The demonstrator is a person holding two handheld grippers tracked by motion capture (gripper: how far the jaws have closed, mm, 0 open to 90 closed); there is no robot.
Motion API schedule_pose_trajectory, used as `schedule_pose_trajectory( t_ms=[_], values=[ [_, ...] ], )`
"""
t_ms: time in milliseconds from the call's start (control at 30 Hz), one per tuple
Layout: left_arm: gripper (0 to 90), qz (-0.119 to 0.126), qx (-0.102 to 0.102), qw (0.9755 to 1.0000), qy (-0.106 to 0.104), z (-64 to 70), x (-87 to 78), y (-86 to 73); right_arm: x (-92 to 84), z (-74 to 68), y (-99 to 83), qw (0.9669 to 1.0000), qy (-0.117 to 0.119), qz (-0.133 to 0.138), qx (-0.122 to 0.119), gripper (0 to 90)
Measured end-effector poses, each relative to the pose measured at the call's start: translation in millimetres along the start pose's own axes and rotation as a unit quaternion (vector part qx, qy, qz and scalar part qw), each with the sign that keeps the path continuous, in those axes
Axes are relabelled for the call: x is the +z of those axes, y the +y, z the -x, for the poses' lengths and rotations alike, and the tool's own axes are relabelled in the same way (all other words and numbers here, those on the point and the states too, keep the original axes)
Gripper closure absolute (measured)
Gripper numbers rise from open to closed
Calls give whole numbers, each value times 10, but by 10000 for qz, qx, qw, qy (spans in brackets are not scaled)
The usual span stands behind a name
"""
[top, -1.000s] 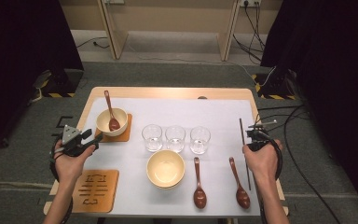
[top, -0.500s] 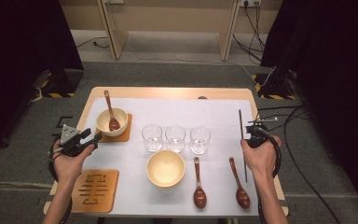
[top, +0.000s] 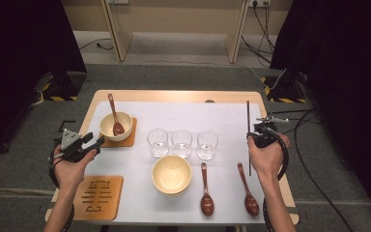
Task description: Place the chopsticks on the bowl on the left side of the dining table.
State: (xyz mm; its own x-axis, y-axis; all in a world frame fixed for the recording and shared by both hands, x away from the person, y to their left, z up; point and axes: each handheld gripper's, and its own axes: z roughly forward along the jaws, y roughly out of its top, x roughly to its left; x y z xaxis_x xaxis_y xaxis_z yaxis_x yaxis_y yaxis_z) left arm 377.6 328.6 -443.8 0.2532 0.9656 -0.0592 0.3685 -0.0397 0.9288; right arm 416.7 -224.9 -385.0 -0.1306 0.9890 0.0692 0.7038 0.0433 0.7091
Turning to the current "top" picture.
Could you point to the black curtain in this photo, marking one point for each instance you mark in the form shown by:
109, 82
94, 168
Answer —
19, 48
351, 64

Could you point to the wooden coaster with cutouts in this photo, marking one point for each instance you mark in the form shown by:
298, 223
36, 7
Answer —
112, 209
132, 140

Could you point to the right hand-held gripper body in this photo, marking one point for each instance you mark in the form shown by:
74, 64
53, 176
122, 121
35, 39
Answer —
265, 137

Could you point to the person's right hand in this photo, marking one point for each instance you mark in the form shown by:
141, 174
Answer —
269, 161

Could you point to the pale grey floor device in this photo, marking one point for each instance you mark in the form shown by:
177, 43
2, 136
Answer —
43, 82

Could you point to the black yellow-striped stand base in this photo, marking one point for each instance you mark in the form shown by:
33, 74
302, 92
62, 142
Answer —
64, 87
286, 88

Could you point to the light wooden background desk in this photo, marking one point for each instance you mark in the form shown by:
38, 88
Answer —
119, 45

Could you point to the cream ceramic bowl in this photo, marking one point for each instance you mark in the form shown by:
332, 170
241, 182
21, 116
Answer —
125, 121
171, 175
171, 195

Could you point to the white wall power outlet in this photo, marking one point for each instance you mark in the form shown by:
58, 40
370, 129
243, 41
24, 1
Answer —
261, 2

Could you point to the single brown wooden chopstick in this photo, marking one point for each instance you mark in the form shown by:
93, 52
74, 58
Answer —
249, 112

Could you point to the white table mat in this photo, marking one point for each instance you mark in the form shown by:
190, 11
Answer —
174, 116

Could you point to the person's left hand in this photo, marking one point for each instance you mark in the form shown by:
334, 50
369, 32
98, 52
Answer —
71, 174

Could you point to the clear drinking glass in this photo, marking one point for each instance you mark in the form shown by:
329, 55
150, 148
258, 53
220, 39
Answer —
207, 145
157, 142
181, 142

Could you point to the reddish brown wooden spoon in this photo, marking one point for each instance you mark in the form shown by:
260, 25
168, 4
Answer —
251, 204
118, 129
207, 203

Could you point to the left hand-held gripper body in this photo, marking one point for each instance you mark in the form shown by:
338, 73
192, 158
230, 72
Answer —
71, 138

